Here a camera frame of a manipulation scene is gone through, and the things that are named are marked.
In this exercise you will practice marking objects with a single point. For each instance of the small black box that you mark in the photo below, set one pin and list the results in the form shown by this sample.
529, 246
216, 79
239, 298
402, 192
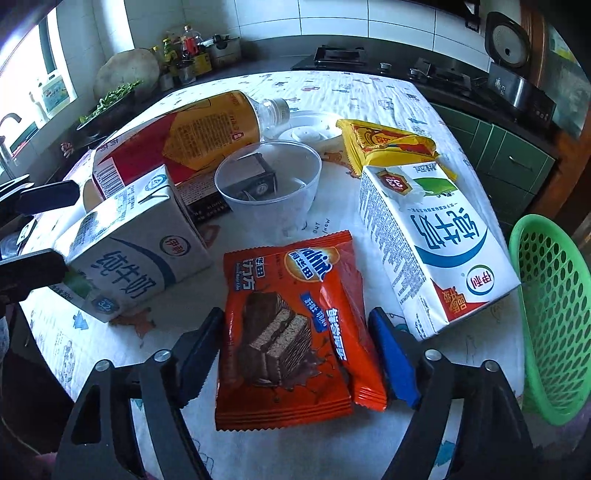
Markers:
203, 203

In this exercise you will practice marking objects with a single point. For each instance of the cluster of condiment bottles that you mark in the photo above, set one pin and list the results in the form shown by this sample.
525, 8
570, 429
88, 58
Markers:
184, 60

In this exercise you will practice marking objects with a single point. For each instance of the yellow snack packet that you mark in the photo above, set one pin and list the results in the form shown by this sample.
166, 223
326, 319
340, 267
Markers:
383, 143

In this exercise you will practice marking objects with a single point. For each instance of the green perforated plastic basket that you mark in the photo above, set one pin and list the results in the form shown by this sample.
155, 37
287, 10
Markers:
538, 406

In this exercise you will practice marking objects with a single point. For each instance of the green kitchen cabinets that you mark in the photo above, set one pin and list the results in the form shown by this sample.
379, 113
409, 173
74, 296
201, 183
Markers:
489, 147

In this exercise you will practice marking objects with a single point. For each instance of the small orange snack packet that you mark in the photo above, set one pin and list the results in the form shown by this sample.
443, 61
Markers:
353, 350

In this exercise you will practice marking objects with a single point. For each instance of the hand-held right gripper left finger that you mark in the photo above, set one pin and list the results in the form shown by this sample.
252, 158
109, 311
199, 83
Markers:
203, 353

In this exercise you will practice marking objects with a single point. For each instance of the white milk carton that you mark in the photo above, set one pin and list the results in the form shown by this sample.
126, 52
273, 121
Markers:
438, 240
134, 263

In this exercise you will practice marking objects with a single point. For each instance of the kitchen window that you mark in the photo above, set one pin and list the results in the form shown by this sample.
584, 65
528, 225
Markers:
23, 69

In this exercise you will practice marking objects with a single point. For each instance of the orange chocolate wafer packet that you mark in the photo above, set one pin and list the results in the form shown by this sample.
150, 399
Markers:
263, 295

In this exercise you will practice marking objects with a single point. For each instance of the white detergent jug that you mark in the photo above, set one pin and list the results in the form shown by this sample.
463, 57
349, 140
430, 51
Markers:
51, 94

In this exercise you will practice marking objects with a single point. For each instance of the wooden glass door cabinet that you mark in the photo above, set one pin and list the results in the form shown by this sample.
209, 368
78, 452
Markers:
570, 180

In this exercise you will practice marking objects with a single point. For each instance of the red and white carton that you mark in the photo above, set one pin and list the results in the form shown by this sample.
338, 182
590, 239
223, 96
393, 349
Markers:
131, 154

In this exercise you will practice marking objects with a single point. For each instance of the steel cooking pot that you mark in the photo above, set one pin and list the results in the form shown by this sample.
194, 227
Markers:
224, 50

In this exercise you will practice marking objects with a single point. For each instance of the small pink object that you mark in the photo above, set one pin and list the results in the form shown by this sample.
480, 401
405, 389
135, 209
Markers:
68, 148

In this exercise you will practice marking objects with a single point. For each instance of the plastic tea bottle orange label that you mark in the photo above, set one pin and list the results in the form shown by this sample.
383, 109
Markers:
207, 124

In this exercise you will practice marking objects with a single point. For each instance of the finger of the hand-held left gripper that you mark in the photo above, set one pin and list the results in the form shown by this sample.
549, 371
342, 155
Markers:
37, 272
46, 196

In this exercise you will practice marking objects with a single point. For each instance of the clear plastic cup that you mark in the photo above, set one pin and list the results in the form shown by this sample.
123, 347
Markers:
277, 205

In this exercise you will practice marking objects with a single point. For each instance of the white round plastic lid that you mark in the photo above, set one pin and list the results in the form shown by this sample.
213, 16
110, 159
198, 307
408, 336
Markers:
304, 134

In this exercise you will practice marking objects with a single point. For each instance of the round wooden cutting board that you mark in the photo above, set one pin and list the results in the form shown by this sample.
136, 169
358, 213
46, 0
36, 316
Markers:
124, 69

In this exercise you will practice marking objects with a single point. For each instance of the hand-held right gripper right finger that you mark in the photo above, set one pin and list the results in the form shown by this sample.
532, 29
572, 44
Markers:
392, 355

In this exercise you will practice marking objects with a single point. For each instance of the white printed tablecloth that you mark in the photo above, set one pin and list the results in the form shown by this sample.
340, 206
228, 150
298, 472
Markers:
258, 242

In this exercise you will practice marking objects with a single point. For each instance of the black rice cooker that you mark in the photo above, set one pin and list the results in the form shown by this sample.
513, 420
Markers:
508, 87

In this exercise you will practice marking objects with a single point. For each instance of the bowl of green vegetables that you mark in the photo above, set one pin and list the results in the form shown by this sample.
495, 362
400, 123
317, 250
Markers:
111, 99

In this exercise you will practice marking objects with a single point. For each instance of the black gas stove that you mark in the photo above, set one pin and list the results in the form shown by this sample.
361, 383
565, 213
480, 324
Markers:
341, 57

